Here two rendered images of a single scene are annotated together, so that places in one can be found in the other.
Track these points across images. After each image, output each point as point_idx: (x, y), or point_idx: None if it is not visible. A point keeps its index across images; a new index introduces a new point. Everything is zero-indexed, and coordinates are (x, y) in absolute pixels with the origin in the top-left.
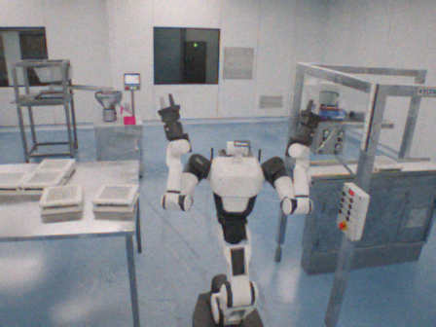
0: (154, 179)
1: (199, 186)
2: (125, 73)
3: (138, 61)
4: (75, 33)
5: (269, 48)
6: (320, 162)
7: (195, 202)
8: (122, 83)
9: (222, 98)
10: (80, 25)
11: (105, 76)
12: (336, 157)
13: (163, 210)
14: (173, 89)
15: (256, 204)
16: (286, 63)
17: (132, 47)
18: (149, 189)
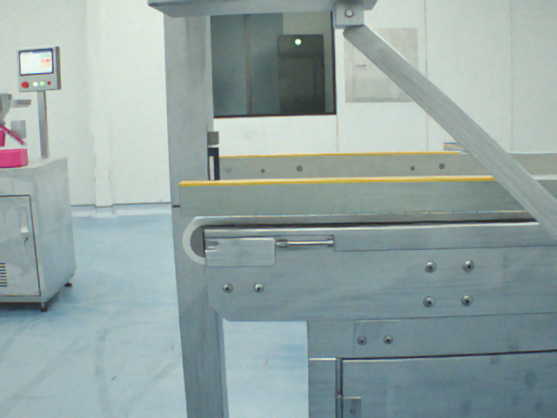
0: (69, 318)
1: (167, 341)
2: (20, 49)
3: (150, 70)
4: (26, 21)
5: (453, 28)
6: (365, 155)
7: (113, 385)
8: (116, 117)
9: (348, 149)
10: (36, 4)
11: (82, 104)
12: (358, 40)
13: (5, 396)
14: (230, 128)
15: (301, 406)
16: (499, 64)
17: (138, 39)
18: (32, 339)
